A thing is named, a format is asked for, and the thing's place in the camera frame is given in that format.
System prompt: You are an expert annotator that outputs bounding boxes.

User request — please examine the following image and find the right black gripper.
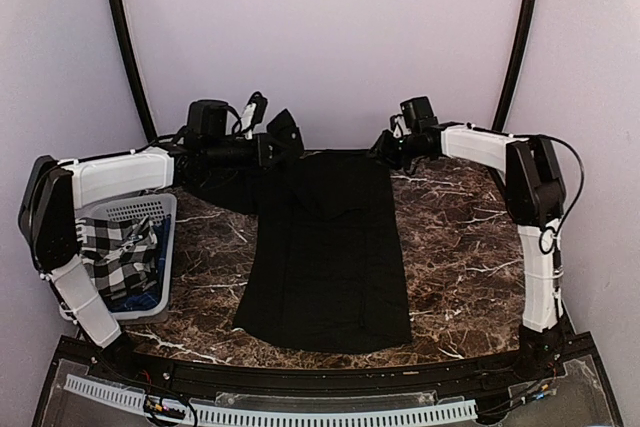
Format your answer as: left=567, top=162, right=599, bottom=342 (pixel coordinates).
left=368, top=128, right=428, bottom=170

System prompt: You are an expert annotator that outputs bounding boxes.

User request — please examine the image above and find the black long sleeve shirt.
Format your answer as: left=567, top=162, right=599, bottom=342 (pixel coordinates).
left=184, top=107, right=414, bottom=354

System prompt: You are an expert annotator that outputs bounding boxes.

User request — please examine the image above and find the grey plastic laundry basket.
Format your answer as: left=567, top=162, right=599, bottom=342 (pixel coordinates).
left=76, top=193, right=177, bottom=324

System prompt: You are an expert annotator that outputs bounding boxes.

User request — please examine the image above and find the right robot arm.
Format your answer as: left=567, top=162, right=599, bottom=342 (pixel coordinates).
left=369, top=97, right=575, bottom=381

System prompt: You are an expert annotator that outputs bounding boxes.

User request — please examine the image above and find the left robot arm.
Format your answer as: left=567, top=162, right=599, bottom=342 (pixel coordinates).
left=18, top=92, right=299, bottom=383

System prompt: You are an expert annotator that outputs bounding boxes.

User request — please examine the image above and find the black white plaid shirt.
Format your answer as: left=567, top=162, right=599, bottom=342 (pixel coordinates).
left=76, top=217, right=159, bottom=303

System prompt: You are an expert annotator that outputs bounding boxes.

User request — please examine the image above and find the dark blue shirt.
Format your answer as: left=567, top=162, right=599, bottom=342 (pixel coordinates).
left=111, top=216, right=171, bottom=313

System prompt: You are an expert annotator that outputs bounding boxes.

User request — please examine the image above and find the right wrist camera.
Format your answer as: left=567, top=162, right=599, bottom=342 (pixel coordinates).
left=389, top=114, right=410, bottom=139

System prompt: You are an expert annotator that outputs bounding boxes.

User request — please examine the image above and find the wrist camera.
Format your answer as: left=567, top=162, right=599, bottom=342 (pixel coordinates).
left=235, top=91, right=268, bottom=140
left=389, top=114, right=410, bottom=139

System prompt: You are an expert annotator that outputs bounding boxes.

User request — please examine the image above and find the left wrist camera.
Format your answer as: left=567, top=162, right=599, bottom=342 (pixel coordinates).
left=235, top=91, right=268, bottom=140

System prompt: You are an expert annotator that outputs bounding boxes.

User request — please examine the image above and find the right black frame post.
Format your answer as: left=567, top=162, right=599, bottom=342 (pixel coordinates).
left=492, top=0, right=536, bottom=131

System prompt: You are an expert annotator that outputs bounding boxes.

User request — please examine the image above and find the white slotted cable duct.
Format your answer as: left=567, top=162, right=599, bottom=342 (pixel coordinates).
left=63, top=374, right=477, bottom=426

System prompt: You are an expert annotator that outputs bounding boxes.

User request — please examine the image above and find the black front rail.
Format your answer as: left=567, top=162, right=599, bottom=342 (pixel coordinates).
left=59, top=334, right=596, bottom=401

